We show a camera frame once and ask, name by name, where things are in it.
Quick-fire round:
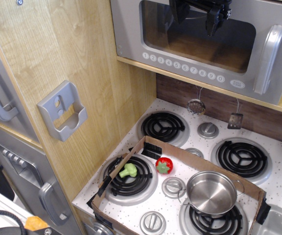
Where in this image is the back right black burner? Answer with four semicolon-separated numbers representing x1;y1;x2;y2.
211;137;273;185

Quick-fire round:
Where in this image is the silver toy sink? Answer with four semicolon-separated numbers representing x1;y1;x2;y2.
250;205;282;235

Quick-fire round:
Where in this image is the front silver stove knob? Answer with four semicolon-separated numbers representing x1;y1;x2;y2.
140;211;166;235

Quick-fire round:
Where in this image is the brown cardboard frame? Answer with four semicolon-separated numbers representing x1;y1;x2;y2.
87;136;268;235

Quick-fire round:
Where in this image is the silver stove knob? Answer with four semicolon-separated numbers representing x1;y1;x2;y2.
197;122;219;139
162;177;186;199
140;211;166;235

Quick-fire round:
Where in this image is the lower grey fridge handle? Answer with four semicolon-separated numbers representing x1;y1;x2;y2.
38;182;68;226

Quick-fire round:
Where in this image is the stainless steel pot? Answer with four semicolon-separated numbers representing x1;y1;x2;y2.
177;171;245;218

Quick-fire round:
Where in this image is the green toy broccoli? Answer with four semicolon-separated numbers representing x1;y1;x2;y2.
119;163;137;178

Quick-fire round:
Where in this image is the back left black burner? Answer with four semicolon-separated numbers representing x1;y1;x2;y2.
137;111;190;147

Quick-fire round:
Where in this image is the hanging metal strainer spoon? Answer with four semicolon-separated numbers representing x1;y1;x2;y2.
187;87;206;116

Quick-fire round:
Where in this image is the back silver stove knob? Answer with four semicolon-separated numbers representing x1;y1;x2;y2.
197;122;219;139

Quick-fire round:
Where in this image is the orange chip piece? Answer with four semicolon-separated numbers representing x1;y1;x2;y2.
24;216;48;231

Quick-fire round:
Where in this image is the grey wall phone holder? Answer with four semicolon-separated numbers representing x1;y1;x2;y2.
37;80;88;142

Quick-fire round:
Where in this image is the grey ice dispenser panel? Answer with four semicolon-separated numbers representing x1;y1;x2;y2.
0;144;44;188

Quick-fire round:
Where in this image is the centre silver stove knob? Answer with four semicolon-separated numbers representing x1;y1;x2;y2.
162;177;186;199

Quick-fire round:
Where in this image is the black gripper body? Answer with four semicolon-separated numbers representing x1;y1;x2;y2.
169;0;232;12

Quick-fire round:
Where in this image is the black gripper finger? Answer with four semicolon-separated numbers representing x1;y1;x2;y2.
206;6;232;37
169;0;190;24

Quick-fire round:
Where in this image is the silver oven knob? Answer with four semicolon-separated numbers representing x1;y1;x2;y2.
94;222;114;235

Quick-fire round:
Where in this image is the silver toy microwave door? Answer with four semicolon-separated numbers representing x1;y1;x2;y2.
110;0;282;104

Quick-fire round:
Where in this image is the front right black burner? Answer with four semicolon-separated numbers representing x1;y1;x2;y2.
179;199;248;235

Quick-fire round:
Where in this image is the middle small silver knob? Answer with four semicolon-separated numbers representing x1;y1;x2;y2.
186;148;204;159

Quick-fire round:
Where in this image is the hanging metal spatula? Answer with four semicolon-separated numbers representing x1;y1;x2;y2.
227;99;243;130

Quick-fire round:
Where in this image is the red toy strawberry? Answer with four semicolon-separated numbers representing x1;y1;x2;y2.
155;157;173;174

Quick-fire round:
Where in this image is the black braided cable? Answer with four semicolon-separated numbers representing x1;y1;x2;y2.
0;209;27;235

